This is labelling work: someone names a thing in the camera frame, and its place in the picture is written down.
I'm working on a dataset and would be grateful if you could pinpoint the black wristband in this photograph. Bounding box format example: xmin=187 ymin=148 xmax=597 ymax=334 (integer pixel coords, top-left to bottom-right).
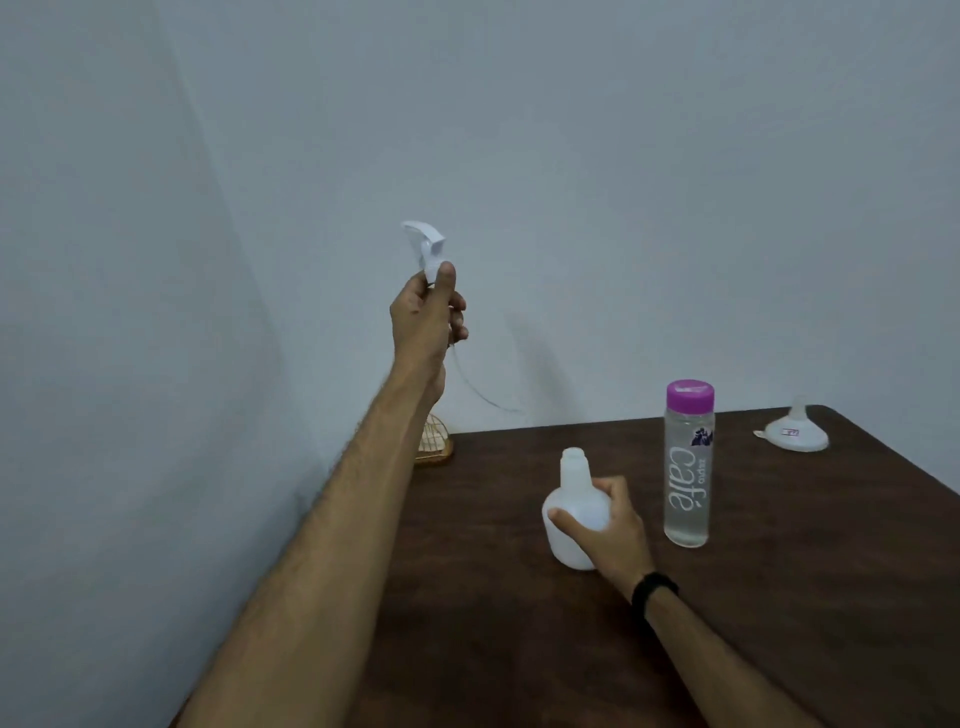
xmin=630 ymin=572 xmax=681 ymax=624

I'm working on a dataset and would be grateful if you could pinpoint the person's right hand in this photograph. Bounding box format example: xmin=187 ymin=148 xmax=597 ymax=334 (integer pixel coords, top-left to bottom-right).
xmin=547 ymin=476 xmax=658 ymax=601

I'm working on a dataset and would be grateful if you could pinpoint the person's right forearm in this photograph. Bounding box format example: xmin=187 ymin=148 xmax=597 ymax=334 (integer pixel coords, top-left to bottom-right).
xmin=644 ymin=588 xmax=826 ymax=728

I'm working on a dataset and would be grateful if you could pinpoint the dark wooden table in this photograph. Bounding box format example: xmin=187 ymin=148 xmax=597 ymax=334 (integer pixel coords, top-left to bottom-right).
xmin=168 ymin=404 xmax=960 ymax=728

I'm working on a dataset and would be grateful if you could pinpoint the white plastic funnel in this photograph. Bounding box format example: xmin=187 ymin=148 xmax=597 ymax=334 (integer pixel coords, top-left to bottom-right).
xmin=753 ymin=397 xmax=830 ymax=453

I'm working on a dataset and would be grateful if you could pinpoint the gold wire napkin holder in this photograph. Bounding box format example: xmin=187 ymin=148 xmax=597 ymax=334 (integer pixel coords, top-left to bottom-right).
xmin=414 ymin=413 xmax=456 ymax=468

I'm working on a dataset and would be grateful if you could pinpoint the person's left forearm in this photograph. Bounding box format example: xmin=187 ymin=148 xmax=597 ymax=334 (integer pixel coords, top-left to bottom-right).
xmin=176 ymin=367 xmax=448 ymax=728

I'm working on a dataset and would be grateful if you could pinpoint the white spray bottle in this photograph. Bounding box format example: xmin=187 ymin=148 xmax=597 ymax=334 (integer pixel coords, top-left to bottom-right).
xmin=541 ymin=447 xmax=613 ymax=572

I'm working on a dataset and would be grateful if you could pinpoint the person's left hand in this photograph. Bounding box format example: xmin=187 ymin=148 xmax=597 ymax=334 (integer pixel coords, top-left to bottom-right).
xmin=389 ymin=262 xmax=470 ymax=406

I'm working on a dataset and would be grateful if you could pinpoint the clear water bottle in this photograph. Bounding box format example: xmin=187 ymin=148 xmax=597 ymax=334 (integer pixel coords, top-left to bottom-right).
xmin=663 ymin=404 xmax=715 ymax=549

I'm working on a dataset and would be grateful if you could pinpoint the white trigger sprayer head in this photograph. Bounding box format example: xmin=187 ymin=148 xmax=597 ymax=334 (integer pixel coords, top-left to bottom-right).
xmin=401 ymin=220 xmax=526 ymax=414

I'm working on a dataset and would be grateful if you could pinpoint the purple bottle cap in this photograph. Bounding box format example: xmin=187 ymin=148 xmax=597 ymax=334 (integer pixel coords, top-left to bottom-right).
xmin=665 ymin=379 xmax=716 ymax=412

